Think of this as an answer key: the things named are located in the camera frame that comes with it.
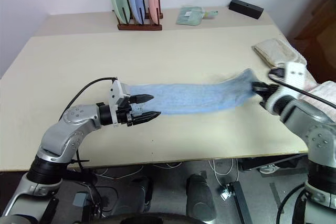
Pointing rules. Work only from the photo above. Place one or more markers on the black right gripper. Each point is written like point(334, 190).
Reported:
point(270, 91)

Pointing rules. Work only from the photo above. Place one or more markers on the black metal table leg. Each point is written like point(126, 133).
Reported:
point(241, 203)

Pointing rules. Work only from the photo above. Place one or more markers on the brown wooden plate rack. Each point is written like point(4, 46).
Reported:
point(139, 27)

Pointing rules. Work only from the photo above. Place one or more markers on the black table crossbar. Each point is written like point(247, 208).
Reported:
point(252, 165)

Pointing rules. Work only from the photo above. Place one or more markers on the green packaged cloth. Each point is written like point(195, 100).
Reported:
point(189, 15)

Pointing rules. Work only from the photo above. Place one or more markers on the white pinkish towel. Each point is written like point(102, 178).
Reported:
point(325, 90)

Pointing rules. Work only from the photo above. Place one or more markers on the light blue towel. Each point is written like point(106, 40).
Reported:
point(189, 98)

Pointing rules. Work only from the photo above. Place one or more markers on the beige folded towel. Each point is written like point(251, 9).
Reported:
point(278, 49)

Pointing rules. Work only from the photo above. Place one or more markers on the black rectangular box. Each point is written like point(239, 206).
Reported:
point(245, 7)

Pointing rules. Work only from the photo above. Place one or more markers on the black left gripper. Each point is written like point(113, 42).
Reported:
point(123, 116)

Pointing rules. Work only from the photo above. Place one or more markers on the small grey box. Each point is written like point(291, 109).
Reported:
point(80, 200)

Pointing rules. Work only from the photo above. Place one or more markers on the dark rounded shape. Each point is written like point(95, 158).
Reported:
point(140, 192)
point(200, 197)

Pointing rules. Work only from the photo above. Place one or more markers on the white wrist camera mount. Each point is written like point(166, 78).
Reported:
point(295, 74)
point(116, 90)

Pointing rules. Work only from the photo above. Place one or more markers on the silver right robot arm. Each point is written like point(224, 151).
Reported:
point(302, 113)

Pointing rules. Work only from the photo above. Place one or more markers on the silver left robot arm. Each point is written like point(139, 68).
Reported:
point(78, 113)

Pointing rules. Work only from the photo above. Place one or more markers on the brown wooden cabinet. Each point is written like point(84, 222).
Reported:
point(325, 19)

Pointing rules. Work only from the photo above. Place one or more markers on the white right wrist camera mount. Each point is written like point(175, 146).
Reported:
point(295, 74)

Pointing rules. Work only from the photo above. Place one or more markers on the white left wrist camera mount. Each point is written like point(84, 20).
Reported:
point(116, 90)

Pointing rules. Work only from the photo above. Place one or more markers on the white sneaker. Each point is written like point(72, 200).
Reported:
point(267, 169)

